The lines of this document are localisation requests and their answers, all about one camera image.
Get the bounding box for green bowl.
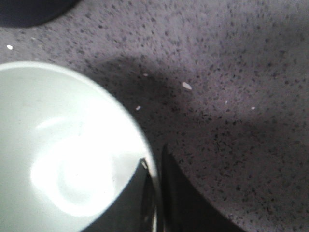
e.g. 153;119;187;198
0;61;164;232

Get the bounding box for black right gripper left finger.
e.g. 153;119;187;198
83;159;157;232

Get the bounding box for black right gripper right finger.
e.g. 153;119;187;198
161;145;243;232

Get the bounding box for dark blue saucepan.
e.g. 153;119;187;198
0;0;78;28

